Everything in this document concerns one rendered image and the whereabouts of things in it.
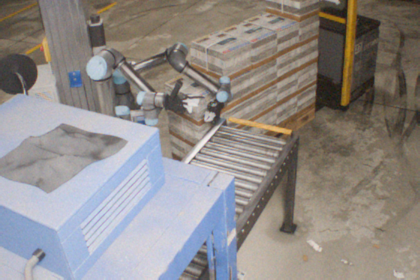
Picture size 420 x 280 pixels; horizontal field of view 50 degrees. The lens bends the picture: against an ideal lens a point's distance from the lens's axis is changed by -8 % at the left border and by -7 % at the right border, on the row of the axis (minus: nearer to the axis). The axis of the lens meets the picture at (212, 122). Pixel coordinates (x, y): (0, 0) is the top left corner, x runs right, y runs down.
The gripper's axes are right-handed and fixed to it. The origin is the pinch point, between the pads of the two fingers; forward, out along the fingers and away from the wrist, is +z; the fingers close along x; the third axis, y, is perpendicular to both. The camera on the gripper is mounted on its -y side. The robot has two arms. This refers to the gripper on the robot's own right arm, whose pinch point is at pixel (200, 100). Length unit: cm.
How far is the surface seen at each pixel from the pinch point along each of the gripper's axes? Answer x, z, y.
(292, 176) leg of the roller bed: -47, 45, 67
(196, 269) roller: 68, 18, 53
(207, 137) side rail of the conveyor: -34, -8, 39
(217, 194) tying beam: 107, 39, -17
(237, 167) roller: -10.5, 17.3, 43.1
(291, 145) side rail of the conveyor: -36, 44, 39
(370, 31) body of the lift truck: -251, 95, 16
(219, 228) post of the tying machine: 102, 38, 0
